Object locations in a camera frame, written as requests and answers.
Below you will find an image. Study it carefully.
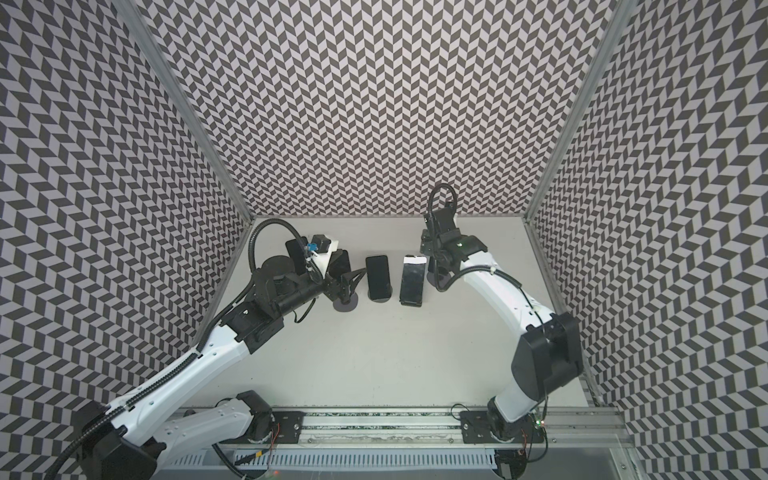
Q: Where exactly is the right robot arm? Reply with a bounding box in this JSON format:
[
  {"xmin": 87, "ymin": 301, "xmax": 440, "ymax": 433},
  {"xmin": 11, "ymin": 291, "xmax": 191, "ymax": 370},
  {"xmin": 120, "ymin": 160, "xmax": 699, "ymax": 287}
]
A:
[{"xmin": 421, "ymin": 202, "xmax": 584, "ymax": 442}]

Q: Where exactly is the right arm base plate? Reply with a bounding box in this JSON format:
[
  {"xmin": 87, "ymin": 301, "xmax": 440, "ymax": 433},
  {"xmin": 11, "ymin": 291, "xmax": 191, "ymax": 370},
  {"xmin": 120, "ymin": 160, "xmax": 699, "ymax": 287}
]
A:
[{"xmin": 458, "ymin": 410, "xmax": 544, "ymax": 445}]

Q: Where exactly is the far left black phone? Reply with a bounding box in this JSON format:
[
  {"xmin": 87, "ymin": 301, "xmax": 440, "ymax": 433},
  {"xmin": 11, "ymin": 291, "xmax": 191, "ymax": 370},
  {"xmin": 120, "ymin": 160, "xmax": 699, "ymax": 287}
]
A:
[{"xmin": 285, "ymin": 236, "xmax": 307, "ymax": 275}]

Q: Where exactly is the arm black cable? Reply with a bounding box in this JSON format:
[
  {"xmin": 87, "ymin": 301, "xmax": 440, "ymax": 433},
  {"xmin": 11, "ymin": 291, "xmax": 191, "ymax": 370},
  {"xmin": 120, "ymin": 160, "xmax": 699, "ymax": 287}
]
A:
[
  {"xmin": 247, "ymin": 218, "xmax": 310, "ymax": 283},
  {"xmin": 425, "ymin": 182, "xmax": 459, "ymax": 223}
]

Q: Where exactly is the phone with teal case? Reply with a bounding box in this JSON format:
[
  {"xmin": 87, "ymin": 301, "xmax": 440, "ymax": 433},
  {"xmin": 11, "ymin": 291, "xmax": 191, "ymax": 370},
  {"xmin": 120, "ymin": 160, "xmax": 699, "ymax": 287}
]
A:
[{"xmin": 399, "ymin": 255, "xmax": 427, "ymax": 307}]

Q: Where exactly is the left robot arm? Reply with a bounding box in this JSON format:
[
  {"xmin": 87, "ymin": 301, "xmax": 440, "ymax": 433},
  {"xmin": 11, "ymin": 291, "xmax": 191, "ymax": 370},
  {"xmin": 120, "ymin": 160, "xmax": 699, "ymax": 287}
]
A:
[{"xmin": 72, "ymin": 250, "xmax": 366, "ymax": 479}]

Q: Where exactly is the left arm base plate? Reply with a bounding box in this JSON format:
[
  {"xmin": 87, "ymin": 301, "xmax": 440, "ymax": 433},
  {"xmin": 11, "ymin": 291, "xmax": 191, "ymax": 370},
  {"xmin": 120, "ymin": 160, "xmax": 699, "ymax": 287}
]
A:
[{"xmin": 240, "ymin": 410, "xmax": 305, "ymax": 445}]

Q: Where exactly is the aluminium mounting rail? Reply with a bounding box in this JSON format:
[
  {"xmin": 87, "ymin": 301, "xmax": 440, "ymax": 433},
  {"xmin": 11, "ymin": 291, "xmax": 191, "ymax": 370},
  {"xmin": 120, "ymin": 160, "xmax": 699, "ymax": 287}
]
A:
[{"xmin": 273, "ymin": 404, "xmax": 633, "ymax": 448}]

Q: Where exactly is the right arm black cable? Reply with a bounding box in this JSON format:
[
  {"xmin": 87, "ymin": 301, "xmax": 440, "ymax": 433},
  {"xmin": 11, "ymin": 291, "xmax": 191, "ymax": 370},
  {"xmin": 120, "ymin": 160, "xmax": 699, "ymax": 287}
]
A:
[{"xmin": 425, "ymin": 182, "xmax": 459, "ymax": 223}]

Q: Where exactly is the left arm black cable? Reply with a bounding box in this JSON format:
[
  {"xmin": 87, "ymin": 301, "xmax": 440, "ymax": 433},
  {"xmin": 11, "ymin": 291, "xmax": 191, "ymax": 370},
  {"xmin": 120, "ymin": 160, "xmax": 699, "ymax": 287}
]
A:
[{"xmin": 247, "ymin": 218, "xmax": 310, "ymax": 283}]

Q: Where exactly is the middle black phone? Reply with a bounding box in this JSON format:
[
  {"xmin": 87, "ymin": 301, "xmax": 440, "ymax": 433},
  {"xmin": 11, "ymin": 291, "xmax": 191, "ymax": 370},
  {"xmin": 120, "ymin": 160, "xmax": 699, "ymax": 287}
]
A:
[{"xmin": 366, "ymin": 255, "xmax": 392, "ymax": 303}]

